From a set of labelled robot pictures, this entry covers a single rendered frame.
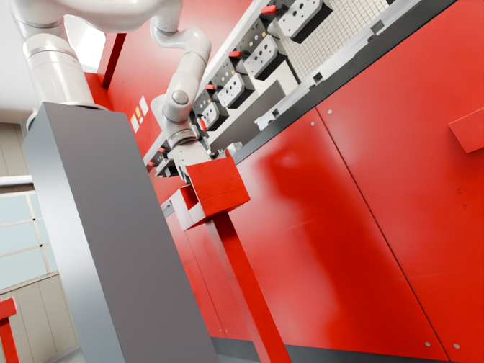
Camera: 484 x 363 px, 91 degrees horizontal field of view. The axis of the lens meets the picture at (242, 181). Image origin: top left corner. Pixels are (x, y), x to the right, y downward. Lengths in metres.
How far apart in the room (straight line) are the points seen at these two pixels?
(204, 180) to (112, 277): 0.32
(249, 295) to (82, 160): 0.55
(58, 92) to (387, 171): 0.82
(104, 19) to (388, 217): 1.00
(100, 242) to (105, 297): 0.10
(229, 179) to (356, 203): 0.37
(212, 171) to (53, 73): 0.45
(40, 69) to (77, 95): 0.10
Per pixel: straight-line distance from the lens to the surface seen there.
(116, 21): 0.99
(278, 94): 1.63
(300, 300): 0.99
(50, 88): 0.76
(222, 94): 1.17
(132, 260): 0.56
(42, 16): 0.92
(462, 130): 0.66
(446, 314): 0.81
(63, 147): 0.61
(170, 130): 0.75
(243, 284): 0.75
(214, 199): 0.67
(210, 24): 1.29
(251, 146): 0.90
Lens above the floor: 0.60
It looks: 9 degrees up
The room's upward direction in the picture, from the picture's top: 24 degrees counter-clockwise
